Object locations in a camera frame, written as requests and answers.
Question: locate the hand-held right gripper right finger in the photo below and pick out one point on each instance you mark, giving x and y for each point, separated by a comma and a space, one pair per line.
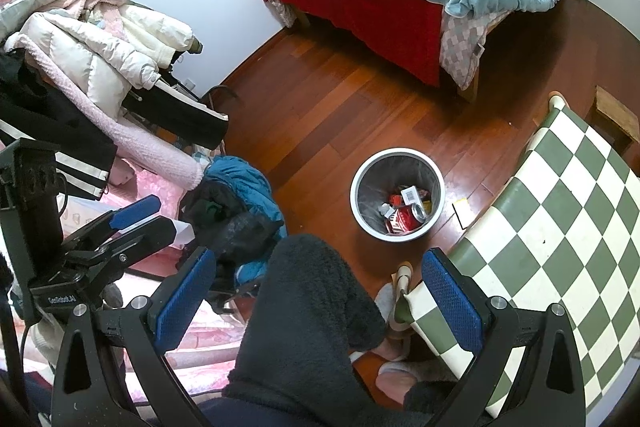
450, 302

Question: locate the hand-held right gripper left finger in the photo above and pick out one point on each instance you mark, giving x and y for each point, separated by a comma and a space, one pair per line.
185, 297

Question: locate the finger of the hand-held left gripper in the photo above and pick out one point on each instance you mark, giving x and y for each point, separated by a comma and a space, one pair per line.
135, 209
150, 237

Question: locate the red soda can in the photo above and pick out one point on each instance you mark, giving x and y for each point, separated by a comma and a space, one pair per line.
406, 218

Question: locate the white trash bin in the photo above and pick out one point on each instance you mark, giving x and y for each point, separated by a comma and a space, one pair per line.
362, 197

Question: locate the pink printed sheet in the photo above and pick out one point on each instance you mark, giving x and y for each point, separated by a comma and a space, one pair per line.
200, 357

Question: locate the grey slipper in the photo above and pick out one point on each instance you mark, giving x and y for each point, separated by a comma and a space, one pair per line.
387, 302
400, 369

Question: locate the pile of clothes on chair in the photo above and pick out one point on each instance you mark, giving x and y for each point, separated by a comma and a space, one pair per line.
145, 144

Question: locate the dark cloth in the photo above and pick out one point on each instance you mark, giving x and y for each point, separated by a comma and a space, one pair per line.
225, 222

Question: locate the small yellow-edged card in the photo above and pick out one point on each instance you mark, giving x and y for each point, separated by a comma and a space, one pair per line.
460, 213

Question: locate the black jacket with white stripes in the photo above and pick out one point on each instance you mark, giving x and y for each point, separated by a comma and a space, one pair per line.
50, 127

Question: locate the black pants with white stripes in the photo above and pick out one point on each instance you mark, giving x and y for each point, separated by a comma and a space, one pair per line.
185, 114

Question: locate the blue cloth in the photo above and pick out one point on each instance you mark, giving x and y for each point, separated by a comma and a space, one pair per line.
245, 182

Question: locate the person's leg in dark pants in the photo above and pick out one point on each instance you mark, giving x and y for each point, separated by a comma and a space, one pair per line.
300, 332

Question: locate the green white checkered tablecloth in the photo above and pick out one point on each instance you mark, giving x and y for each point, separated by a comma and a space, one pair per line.
560, 232

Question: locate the white puffer jacket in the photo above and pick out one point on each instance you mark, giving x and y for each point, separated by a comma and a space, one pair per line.
100, 52

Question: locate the wooden bed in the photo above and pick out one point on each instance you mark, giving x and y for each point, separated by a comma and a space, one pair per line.
465, 72

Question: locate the small wooden stool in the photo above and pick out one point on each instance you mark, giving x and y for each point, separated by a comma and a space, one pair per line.
615, 112

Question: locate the red bed sheet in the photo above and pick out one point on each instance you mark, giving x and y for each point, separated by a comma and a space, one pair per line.
380, 27

